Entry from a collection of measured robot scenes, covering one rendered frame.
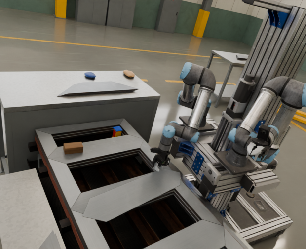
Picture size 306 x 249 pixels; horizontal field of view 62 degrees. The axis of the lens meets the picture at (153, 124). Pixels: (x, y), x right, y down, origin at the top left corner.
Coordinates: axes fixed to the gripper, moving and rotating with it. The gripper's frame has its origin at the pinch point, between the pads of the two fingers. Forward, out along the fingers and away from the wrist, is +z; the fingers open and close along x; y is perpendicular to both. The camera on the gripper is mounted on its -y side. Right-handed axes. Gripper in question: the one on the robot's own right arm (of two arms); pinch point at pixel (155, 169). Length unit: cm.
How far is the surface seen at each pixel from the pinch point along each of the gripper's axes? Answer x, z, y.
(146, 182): -12.2, 0.8, 7.5
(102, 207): -46.2, 0.9, 15.4
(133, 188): -22.8, 0.9, 9.8
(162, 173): 3.1, 0.8, 4.9
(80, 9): 252, 46, -811
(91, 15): 290, 60, -806
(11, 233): -89, 13, 4
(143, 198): -21.3, 0.9, 18.9
